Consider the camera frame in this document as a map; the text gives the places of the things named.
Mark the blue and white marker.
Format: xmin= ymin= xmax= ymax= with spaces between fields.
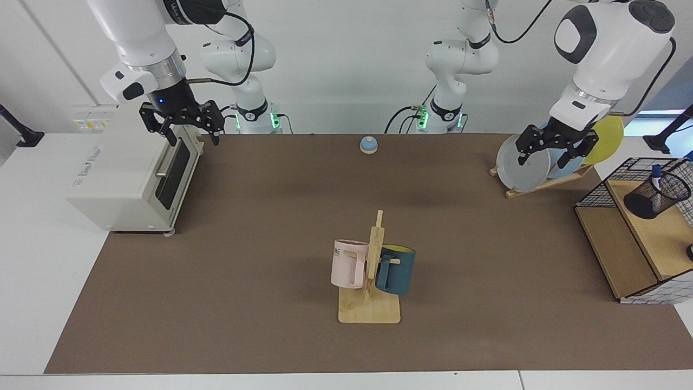
xmin=651 ymin=164 xmax=663 ymax=213

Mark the black mesh pen holder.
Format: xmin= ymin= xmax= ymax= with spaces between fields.
xmin=623 ymin=170 xmax=692 ymax=219

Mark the light blue plate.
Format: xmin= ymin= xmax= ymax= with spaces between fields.
xmin=536 ymin=122 xmax=588 ymax=179

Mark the yellow plate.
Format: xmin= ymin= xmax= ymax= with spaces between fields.
xmin=582 ymin=115 xmax=624 ymax=166

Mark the grey plate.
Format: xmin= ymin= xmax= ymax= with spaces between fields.
xmin=496 ymin=133 xmax=551 ymax=193

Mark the wooden plate rack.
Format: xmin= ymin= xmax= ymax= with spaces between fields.
xmin=489 ymin=157 xmax=595 ymax=199

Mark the pale toaster oven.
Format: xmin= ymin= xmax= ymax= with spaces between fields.
xmin=66 ymin=103 xmax=205 ymax=236

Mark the black clamp stand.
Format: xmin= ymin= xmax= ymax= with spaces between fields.
xmin=0 ymin=103 xmax=45 ymax=148
xmin=643 ymin=105 xmax=693 ymax=153

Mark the dark teal cup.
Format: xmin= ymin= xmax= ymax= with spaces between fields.
xmin=375 ymin=245 xmax=416 ymax=296

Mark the brown table cloth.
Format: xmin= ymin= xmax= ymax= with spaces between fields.
xmin=44 ymin=134 xmax=693 ymax=374

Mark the pink cup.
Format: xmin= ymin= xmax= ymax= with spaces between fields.
xmin=331 ymin=239 xmax=370 ymax=289

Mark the wooden cup stand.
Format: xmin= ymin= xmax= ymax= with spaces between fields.
xmin=338 ymin=210 xmax=401 ymax=324

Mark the white wall socket box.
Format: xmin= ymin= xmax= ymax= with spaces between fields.
xmin=72 ymin=104 xmax=119 ymax=132

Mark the black power cable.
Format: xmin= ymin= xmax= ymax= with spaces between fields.
xmin=384 ymin=79 xmax=438 ymax=134
xmin=219 ymin=106 xmax=293 ymax=134

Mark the wire basket with wooden floor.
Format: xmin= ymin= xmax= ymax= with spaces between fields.
xmin=574 ymin=157 xmax=693 ymax=305

